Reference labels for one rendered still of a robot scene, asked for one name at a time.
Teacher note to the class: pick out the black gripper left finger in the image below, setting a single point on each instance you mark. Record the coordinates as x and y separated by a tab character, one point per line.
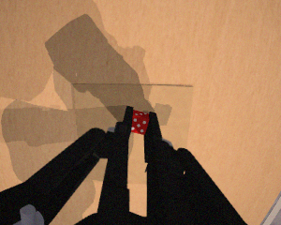
40	198

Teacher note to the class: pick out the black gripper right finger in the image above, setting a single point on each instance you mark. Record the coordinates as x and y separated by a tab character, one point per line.
172	194

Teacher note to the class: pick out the thin tan flat mat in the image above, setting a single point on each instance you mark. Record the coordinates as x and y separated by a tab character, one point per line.
102	105

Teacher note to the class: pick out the red die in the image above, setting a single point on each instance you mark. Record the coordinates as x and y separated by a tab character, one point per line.
140	122

